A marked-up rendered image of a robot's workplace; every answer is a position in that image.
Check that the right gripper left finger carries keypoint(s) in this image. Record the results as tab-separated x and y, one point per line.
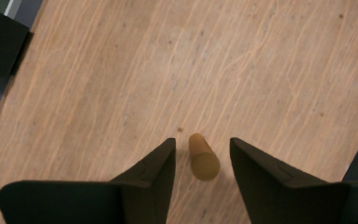
140	195

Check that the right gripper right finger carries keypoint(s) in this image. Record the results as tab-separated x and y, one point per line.
274	192

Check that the tan cylindrical peg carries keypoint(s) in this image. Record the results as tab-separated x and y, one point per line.
205	165

